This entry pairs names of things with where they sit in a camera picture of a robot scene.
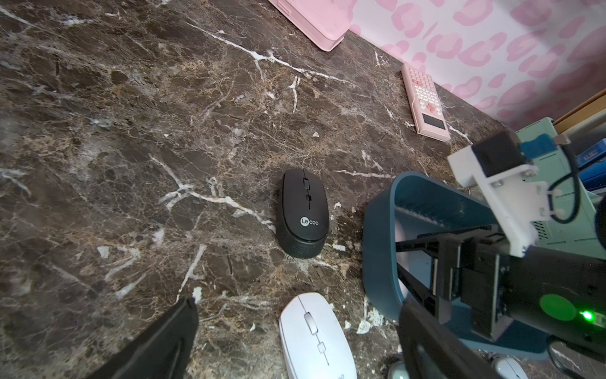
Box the green file organizer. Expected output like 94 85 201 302
516 118 605 260

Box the dark teal storage box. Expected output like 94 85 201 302
362 171 548 360

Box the brown clipboard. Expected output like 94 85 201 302
554 90 605 136

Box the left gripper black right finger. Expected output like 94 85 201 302
397 300 497 378

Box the silver grey mouse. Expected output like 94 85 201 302
386 361 410 379

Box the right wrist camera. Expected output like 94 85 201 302
448 130 564 257

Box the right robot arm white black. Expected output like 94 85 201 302
388 194 605 361

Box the white slim mouse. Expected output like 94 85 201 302
492 357 528 379

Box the white round mouse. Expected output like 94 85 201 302
279 292 358 378

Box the blue folder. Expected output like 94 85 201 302
577 138 606 192

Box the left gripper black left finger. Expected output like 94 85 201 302
89 298 199 378

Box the pink calculator on table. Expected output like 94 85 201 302
401 64 451 142

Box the pink pencil case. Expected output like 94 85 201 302
269 0 350 52

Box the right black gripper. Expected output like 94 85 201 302
395 224 519 341

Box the black mouse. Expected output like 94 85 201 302
276 168 329 259

